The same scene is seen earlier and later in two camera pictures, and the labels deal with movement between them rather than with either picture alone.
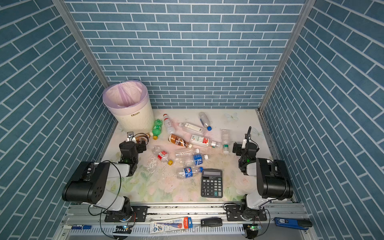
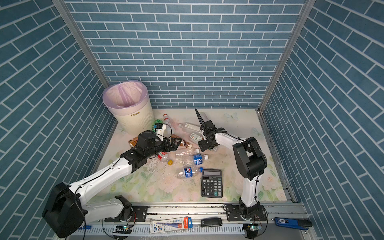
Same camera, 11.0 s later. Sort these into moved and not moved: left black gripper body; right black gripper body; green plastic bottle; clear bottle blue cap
Moved: left black gripper body; right black gripper body
Not moved: green plastic bottle; clear bottle blue cap
